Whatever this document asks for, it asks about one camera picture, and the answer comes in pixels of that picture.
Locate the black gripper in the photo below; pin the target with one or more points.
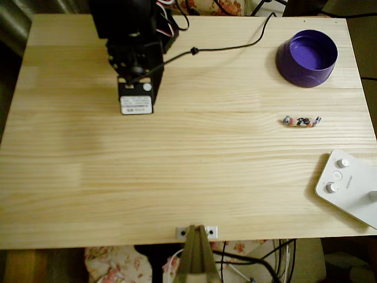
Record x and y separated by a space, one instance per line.
117 60

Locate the candy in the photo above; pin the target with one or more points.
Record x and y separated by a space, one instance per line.
300 121

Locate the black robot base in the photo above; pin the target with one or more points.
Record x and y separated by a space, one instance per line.
172 41

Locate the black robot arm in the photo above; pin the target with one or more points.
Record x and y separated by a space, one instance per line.
123 17

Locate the purple bowl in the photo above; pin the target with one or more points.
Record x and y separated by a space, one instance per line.
294 73

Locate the floral cloth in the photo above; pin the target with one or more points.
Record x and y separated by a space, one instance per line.
229 7
112 265

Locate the black tripod stand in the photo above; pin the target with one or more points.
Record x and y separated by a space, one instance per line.
258 7

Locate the grey curtain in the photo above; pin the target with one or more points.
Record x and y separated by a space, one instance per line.
14 17

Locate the dark furniture piece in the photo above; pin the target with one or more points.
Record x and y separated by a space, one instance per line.
306 6

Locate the white lamp base with knobs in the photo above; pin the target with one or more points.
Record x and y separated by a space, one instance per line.
353 191

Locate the black camera box white label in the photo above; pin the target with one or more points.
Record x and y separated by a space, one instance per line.
135 106

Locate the white metal bracket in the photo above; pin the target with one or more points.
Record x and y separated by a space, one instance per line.
179 233

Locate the olive camera stand post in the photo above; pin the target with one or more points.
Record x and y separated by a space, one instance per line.
194 253

